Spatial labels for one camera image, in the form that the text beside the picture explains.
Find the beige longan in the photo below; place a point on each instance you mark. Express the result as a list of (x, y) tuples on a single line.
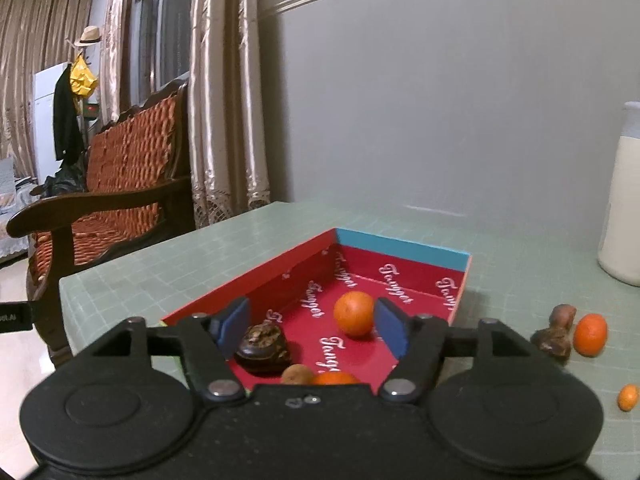
[(297, 375)]

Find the black coat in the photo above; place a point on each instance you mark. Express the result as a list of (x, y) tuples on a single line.
[(66, 115)]

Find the beige satin curtain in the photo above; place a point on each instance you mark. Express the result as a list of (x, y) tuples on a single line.
[(117, 35), (230, 85)]

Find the straw hat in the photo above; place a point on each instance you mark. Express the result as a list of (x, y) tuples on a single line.
[(89, 36)]

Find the small kumquat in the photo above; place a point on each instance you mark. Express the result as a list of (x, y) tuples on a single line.
[(627, 397)]

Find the orange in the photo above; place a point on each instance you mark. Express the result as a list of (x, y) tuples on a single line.
[(354, 313), (336, 379), (590, 335)]

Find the small reddish-brown water chestnut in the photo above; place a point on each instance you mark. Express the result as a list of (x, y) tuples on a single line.
[(562, 316)]

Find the white thermos jug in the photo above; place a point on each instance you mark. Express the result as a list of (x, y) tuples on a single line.
[(622, 210)]

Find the yellow bag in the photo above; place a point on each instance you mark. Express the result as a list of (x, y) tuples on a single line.
[(82, 77)]

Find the colourful cardboard box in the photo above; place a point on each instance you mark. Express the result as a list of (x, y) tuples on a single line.
[(410, 270)]

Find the brown pleated curtain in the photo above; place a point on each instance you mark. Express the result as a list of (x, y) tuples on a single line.
[(30, 60)]

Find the dark bag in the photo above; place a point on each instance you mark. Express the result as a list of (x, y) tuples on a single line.
[(65, 181)]

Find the green grid table mat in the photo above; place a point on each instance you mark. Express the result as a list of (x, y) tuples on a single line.
[(200, 265)]

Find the wooden bench with orange cushion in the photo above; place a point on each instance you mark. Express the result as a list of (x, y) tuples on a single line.
[(130, 160)]

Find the sofa with pale cover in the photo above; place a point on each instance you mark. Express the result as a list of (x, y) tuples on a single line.
[(15, 200)]

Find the red display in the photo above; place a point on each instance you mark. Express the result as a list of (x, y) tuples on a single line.
[(90, 111)]

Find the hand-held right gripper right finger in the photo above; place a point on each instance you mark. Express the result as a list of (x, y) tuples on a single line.
[(391, 327)]

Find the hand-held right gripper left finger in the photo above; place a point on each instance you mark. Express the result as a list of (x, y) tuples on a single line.
[(235, 325)]

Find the window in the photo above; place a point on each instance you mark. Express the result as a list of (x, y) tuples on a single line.
[(162, 25)]

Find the white refrigerator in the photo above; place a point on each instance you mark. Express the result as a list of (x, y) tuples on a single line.
[(44, 120)]

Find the dark water chestnut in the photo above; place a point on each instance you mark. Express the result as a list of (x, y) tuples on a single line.
[(262, 349), (551, 344)]

